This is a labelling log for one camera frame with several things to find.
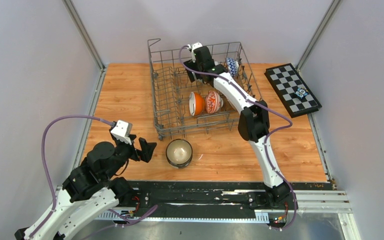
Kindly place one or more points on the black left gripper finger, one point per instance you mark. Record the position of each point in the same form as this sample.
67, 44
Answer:
146, 156
144, 145

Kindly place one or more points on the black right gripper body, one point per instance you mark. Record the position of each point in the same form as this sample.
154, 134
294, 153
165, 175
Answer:
190, 65

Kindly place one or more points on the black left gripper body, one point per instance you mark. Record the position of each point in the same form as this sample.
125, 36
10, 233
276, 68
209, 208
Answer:
125, 151

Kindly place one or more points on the orange bowl white inside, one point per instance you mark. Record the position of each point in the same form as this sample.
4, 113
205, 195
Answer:
196, 104

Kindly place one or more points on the black bowl beige inside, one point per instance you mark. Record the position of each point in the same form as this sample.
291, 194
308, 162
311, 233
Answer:
179, 153

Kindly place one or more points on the orange floral pattern bowl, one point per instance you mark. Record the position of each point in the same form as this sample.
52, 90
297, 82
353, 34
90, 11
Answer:
213, 102

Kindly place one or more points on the blue zigzag pattern bowl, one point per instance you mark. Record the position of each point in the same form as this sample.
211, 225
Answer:
232, 66

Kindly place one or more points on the clear glass bowl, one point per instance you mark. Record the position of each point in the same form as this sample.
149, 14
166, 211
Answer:
231, 105

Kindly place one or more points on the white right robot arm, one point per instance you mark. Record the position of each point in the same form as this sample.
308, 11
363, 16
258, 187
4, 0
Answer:
253, 124

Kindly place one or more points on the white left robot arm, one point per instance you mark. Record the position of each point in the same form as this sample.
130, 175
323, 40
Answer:
90, 189

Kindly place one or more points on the black white checkerboard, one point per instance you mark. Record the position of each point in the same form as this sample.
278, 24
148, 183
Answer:
285, 80

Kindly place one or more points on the small blue owl figure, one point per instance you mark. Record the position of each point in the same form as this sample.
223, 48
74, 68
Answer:
301, 93

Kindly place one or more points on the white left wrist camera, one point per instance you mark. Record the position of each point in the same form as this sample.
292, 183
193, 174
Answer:
121, 131

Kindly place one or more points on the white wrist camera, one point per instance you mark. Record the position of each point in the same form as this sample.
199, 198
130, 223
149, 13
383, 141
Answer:
121, 131
195, 57

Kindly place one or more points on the grey wire dish rack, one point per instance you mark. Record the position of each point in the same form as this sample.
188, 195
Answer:
172, 88

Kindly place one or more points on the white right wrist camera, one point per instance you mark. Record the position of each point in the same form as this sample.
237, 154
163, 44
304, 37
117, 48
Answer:
195, 57

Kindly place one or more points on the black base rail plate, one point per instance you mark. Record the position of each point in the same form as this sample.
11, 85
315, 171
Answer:
206, 201

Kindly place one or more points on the left aluminium frame post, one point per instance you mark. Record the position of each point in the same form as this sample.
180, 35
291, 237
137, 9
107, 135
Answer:
72, 11

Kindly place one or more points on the aluminium frame post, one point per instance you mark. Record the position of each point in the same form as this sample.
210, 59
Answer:
327, 17
72, 11

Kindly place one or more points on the right aluminium frame post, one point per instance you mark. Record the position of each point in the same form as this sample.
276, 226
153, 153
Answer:
327, 17

